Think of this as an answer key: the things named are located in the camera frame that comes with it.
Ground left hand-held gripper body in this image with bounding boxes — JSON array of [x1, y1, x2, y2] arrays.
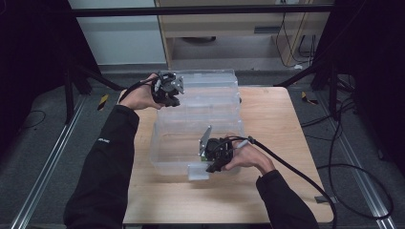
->
[[151, 72, 186, 103]]

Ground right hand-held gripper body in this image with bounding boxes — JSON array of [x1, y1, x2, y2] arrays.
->
[[198, 125, 235, 165]]

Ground clear plastic box lid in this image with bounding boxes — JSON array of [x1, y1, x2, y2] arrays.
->
[[157, 68, 244, 129]]

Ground clear plastic storage box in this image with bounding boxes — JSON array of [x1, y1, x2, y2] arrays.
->
[[148, 118, 246, 182]]

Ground person's right hand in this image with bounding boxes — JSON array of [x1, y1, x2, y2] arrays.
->
[[224, 142, 277, 177]]

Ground person's left hand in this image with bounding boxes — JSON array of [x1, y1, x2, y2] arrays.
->
[[118, 73, 160, 111]]

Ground dark round chair base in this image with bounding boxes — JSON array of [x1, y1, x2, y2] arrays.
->
[[181, 35, 218, 45]]

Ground yellow and black tape strip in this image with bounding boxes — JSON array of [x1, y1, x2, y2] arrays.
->
[[300, 91, 320, 106], [96, 93, 110, 112]]

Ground white cabinet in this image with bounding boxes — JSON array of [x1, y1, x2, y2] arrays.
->
[[67, 0, 168, 67]]

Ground black horizontal bar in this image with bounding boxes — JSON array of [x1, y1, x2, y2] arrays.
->
[[70, 4, 335, 18]]

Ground light wooden desk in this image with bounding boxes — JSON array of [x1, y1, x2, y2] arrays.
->
[[154, 0, 335, 70]]

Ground black metal stand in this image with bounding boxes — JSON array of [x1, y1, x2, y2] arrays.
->
[[63, 59, 127, 126], [272, 59, 358, 122]]

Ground grey tape piece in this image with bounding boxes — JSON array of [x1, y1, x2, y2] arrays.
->
[[314, 194, 337, 205]]

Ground black curtain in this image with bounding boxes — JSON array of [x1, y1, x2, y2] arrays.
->
[[0, 0, 101, 154], [313, 0, 405, 176]]

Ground left hand-held gripper cable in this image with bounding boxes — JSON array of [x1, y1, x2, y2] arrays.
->
[[117, 78, 158, 103]]

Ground black looped floor cable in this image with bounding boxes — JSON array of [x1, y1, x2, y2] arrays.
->
[[316, 104, 394, 220]]

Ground black cables under desk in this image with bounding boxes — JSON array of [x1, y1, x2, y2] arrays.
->
[[274, 11, 320, 70]]

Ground thin black floor cable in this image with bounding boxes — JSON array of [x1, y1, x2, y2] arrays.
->
[[18, 109, 48, 130]]

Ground metal floor rail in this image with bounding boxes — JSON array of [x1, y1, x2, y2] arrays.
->
[[328, 127, 399, 229], [9, 94, 89, 229]]

